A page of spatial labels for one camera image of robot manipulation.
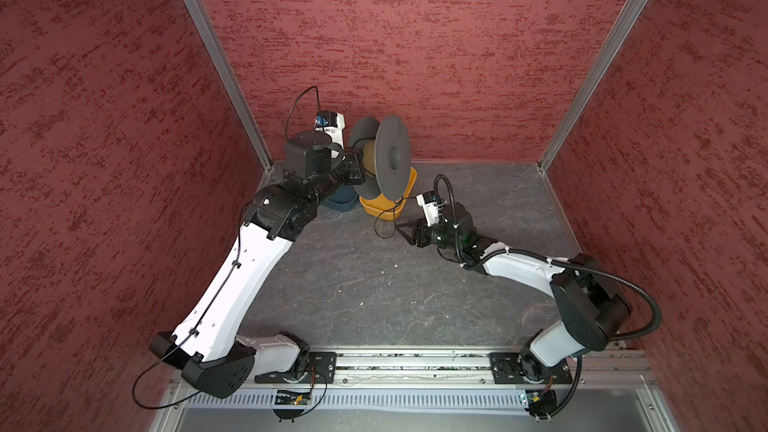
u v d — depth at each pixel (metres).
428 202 0.76
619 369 0.76
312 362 0.76
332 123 0.52
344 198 1.01
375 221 1.03
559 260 0.50
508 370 0.74
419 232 0.74
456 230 0.66
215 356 0.37
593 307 0.45
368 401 0.77
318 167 0.45
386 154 0.64
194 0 0.76
